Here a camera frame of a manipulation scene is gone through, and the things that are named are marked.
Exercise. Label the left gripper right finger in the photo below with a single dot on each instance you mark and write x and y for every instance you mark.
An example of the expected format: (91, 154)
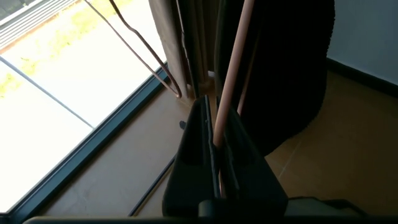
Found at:
(255, 180)

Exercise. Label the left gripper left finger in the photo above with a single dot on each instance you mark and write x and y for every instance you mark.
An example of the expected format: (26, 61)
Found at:
(189, 174)

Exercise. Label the black garment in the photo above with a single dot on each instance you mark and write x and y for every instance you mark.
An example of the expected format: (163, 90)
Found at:
(286, 77)

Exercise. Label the black clothes rack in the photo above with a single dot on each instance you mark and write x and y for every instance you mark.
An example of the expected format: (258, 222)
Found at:
(152, 186)

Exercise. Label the window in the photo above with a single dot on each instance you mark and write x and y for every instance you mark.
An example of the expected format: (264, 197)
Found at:
(77, 155)

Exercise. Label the brown curtain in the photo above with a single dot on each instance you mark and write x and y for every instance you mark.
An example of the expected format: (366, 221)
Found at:
(169, 40)

